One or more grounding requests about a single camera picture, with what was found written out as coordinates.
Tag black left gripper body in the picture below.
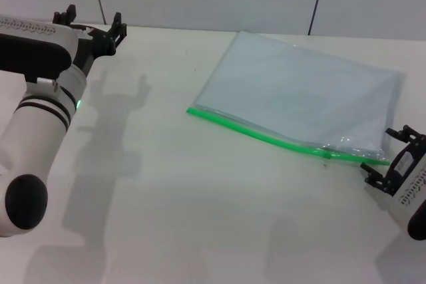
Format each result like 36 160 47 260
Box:
71 24 116 78

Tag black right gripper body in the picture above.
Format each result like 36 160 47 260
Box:
381 140 426 196

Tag translucent green-edged document bag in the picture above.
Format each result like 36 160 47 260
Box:
186 30 407 167

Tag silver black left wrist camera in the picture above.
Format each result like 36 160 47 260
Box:
0 13 81 84

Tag thin dark hanging cable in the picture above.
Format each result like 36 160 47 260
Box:
307 0 330 37

